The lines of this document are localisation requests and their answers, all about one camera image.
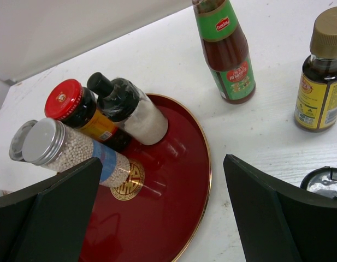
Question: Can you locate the white bottle black cap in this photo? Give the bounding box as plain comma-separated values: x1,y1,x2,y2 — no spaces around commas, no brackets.
87,72,169,146

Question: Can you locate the red lid sauce jar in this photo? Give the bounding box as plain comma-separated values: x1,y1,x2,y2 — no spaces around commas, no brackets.
44,79,132,152

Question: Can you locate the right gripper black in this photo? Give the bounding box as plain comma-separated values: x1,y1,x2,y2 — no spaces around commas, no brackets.
223,154,337,261

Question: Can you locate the small yellow label bottle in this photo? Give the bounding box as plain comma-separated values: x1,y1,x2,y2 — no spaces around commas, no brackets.
294,7,337,132

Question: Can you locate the red round tray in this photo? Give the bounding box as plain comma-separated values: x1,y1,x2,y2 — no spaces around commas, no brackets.
79,93,212,261

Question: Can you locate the silver lid blue label jar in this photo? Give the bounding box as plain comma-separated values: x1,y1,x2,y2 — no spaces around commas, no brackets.
22,118,131,188

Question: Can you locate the red sauce bottle green label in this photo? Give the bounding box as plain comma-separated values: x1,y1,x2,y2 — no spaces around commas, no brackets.
192,1,256,104

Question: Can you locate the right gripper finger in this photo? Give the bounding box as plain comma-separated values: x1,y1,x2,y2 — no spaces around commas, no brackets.
0,158,102,261

